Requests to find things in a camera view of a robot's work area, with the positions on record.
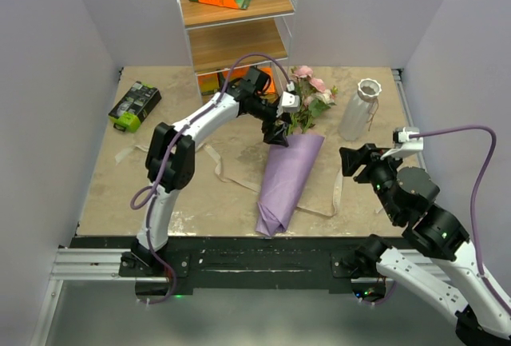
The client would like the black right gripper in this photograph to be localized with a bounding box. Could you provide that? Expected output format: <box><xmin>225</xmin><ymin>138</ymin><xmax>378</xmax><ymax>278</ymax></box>
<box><xmin>338</xmin><ymin>141</ymin><xmax>405</xmax><ymax>221</ymax></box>

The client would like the purple wrapping paper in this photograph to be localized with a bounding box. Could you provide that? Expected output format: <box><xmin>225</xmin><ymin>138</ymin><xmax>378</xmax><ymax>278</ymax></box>
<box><xmin>255</xmin><ymin>133</ymin><xmax>324</xmax><ymax>237</ymax></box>

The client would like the pink flower bunch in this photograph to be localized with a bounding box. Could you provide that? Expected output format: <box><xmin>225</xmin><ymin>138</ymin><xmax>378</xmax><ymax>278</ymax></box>
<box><xmin>287</xmin><ymin>66</ymin><xmax>339</xmax><ymax>135</ymax></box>

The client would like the beige printed ribbon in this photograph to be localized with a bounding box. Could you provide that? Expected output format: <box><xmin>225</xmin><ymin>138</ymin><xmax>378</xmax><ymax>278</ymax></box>
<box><xmin>114</xmin><ymin>143</ymin><xmax>343</xmax><ymax>218</ymax></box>

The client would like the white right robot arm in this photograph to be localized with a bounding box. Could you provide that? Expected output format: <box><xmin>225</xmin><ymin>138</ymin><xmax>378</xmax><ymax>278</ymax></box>
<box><xmin>339</xmin><ymin>144</ymin><xmax>510</xmax><ymax>345</ymax></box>

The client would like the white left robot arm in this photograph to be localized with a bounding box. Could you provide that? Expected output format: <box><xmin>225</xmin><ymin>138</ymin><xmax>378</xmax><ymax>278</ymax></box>
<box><xmin>130</xmin><ymin>66</ymin><xmax>300</xmax><ymax>276</ymax></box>

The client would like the white ribbed ceramic vase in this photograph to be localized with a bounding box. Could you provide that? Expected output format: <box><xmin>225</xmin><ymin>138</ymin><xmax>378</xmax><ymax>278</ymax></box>
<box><xmin>339</xmin><ymin>78</ymin><xmax>382</xmax><ymax>141</ymax></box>

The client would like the orange blister pack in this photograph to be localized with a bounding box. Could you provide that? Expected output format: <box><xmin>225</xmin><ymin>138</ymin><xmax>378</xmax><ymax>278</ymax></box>
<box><xmin>259</xmin><ymin>66</ymin><xmax>276</xmax><ymax>94</ymax></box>

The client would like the orange box on shelf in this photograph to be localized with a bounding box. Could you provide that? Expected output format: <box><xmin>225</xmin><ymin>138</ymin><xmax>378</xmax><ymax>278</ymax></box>
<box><xmin>218</xmin><ymin>66</ymin><xmax>249</xmax><ymax>85</ymax></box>

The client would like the orange green box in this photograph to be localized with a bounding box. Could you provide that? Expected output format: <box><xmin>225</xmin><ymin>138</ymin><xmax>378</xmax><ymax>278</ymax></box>
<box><xmin>197</xmin><ymin>73</ymin><xmax>219</xmax><ymax>97</ymax></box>

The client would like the black green product box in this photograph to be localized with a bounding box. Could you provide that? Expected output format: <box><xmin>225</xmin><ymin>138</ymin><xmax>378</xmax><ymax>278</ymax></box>
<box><xmin>109</xmin><ymin>81</ymin><xmax>161</xmax><ymax>133</ymax></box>

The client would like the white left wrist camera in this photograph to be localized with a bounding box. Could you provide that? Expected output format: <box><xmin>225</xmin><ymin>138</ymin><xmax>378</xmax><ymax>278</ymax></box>
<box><xmin>277</xmin><ymin>82</ymin><xmax>301</xmax><ymax>117</ymax></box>

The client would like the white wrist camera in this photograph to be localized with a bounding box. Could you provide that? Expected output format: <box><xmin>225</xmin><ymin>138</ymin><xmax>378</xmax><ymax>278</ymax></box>
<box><xmin>380</xmin><ymin>127</ymin><xmax>424</xmax><ymax>160</ymax></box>
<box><xmin>277</xmin><ymin>82</ymin><xmax>301</xmax><ymax>117</ymax></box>

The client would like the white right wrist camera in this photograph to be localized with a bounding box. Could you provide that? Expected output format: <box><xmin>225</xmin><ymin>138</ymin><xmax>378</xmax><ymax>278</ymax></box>
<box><xmin>380</xmin><ymin>127</ymin><xmax>424</xmax><ymax>160</ymax></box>

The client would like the white wire wooden shelf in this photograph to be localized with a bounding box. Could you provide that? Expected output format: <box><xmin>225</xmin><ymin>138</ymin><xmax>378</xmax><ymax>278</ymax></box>
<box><xmin>176</xmin><ymin>0</ymin><xmax>299</xmax><ymax>102</ymax></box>

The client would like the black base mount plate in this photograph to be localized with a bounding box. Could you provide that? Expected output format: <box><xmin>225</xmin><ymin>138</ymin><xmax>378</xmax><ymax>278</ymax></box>
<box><xmin>70</xmin><ymin>237</ymin><xmax>394</xmax><ymax>302</ymax></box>

